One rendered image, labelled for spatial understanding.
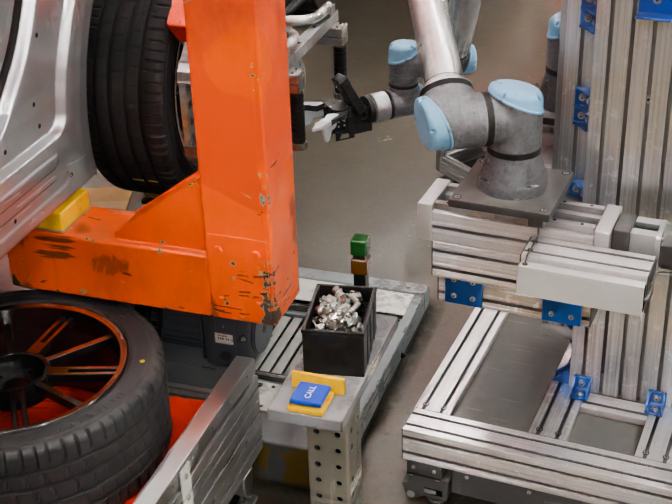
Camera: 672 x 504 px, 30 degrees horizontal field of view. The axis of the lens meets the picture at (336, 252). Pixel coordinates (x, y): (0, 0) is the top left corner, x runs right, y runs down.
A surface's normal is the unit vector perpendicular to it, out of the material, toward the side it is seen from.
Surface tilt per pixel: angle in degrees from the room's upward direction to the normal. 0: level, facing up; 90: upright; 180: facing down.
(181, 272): 90
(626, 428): 0
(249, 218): 90
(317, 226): 0
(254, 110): 90
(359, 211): 0
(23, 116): 90
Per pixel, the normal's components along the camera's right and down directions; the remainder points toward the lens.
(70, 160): 0.95, 0.13
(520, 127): 0.15, 0.48
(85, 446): 0.62, 0.37
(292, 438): -0.03, -0.87
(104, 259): -0.32, 0.47
